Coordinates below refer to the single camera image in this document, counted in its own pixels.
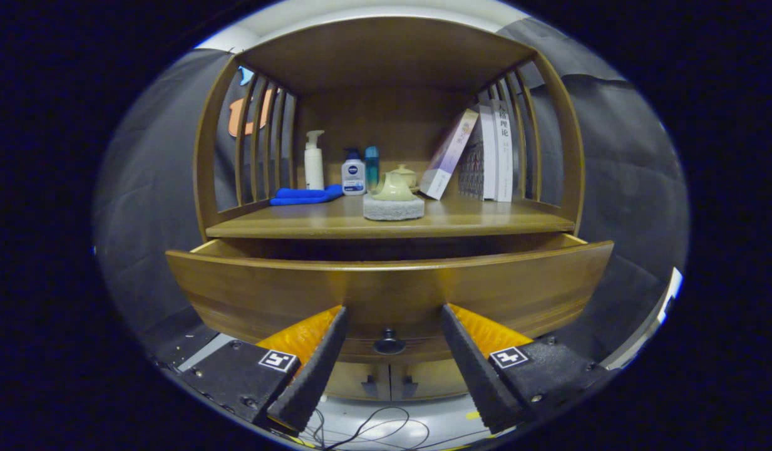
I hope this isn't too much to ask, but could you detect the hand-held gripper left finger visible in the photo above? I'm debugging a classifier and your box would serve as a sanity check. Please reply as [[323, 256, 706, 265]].
[[173, 305, 350, 434]]

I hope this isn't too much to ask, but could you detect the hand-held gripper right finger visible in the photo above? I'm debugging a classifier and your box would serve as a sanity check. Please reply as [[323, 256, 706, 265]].
[[440, 303, 609, 434]]

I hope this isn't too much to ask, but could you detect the wooden drawer with dark knob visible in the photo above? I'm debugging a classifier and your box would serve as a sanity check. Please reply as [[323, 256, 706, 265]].
[[165, 233, 615, 364]]

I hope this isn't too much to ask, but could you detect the beige scrub brush white pad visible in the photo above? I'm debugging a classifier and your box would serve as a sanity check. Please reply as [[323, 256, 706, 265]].
[[363, 172, 426, 221]]

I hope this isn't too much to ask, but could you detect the wooden countertop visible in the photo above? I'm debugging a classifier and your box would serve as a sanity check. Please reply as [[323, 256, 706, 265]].
[[205, 193, 576, 240]]

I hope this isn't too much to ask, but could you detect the wooden cabinet with slatted shelf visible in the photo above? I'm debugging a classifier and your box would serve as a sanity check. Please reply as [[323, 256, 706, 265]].
[[193, 16, 585, 402]]

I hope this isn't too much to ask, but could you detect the blue folded cloth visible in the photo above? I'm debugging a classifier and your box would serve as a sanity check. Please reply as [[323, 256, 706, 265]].
[[270, 184, 344, 206]]

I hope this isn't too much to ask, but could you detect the white lotion bottle blue cap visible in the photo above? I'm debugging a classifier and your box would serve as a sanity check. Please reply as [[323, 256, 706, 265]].
[[341, 148, 367, 196]]

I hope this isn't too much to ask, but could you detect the white appliance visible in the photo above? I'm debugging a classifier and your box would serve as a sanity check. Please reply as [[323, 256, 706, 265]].
[[602, 268, 684, 370]]

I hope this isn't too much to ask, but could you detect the white pump bottle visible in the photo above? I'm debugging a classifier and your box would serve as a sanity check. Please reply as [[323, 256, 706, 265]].
[[304, 130, 326, 190]]

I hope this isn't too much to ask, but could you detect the beige lidded teacup with saucer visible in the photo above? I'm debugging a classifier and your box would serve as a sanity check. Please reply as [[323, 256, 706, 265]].
[[391, 164, 419, 192]]

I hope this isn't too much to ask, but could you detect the small teal bottle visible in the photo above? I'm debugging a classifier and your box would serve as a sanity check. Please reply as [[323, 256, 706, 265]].
[[364, 146, 381, 189]]

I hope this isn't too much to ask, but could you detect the purple and white book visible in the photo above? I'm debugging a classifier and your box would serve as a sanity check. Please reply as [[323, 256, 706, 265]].
[[419, 108, 480, 200]]

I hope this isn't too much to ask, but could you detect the black cable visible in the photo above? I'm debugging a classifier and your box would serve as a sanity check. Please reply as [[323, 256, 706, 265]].
[[307, 406, 431, 451]]

